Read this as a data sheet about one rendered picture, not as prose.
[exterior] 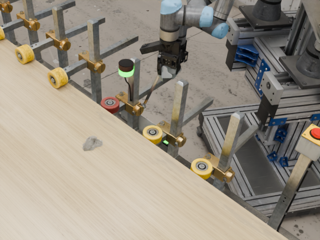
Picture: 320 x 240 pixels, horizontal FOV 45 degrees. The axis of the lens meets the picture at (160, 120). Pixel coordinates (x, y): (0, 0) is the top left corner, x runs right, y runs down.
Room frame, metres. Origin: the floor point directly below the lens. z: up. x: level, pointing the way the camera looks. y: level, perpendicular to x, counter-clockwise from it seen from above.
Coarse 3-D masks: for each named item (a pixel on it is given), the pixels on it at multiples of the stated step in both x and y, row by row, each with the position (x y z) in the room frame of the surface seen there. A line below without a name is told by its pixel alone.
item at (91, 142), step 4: (92, 136) 1.04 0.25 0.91; (88, 140) 1.02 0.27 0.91; (92, 140) 1.02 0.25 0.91; (96, 140) 1.02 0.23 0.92; (100, 140) 1.03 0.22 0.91; (84, 144) 1.00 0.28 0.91; (88, 144) 1.00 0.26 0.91; (92, 144) 1.01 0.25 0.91; (96, 144) 1.01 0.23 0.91; (100, 144) 1.01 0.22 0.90; (84, 148) 0.98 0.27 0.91; (88, 148) 0.98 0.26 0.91; (92, 148) 0.99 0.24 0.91
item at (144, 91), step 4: (172, 76) 1.57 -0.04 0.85; (160, 80) 1.51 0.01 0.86; (164, 80) 1.52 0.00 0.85; (168, 80) 1.55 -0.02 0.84; (148, 84) 1.47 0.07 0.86; (156, 84) 1.48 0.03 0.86; (160, 84) 1.50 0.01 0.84; (144, 88) 1.44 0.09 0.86; (148, 88) 1.44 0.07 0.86; (156, 88) 1.48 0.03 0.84; (140, 92) 1.40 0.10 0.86; (144, 92) 1.41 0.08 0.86; (148, 92) 1.43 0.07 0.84; (140, 96) 1.39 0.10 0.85; (144, 96) 1.41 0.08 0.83; (120, 104) 1.30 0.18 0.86; (124, 104) 1.31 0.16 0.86; (120, 108) 1.29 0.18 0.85; (124, 108) 1.31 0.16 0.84; (116, 112) 1.27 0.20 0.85
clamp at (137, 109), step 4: (124, 92) 1.38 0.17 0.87; (116, 96) 1.35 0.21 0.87; (120, 96) 1.35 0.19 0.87; (124, 96) 1.35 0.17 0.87; (120, 100) 1.33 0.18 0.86; (124, 100) 1.32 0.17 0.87; (128, 104) 1.30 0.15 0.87; (136, 104) 1.30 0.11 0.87; (140, 104) 1.32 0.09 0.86; (128, 108) 1.30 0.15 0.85; (132, 108) 1.28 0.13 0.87; (136, 108) 1.28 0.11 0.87; (140, 108) 1.29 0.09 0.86; (132, 112) 1.27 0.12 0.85; (136, 112) 1.27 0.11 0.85; (140, 112) 1.29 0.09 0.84
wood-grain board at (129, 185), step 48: (0, 48) 1.59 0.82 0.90; (0, 96) 1.24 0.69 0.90; (48, 96) 1.27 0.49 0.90; (0, 144) 0.97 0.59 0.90; (48, 144) 0.99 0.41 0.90; (144, 144) 1.04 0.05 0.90; (0, 192) 0.75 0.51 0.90; (48, 192) 0.77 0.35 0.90; (96, 192) 0.79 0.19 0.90; (144, 192) 0.81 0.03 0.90; (192, 192) 0.83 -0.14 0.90
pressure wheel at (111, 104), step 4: (104, 100) 1.27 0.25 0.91; (108, 100) 1.27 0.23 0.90; (112, 100) 1.27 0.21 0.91; (116, 100) 1.27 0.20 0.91; (104, 104) 1.24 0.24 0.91; (108, 104) 1.25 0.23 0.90; (112, 104) 1.25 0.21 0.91; (116, 104) 1.25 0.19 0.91; (104, 108) 1.22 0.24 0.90; (108, 108) 1.22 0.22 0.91; (112, 108) 1.22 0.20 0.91; (116, 108) 1.24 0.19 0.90; (112, 112) 1.22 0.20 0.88
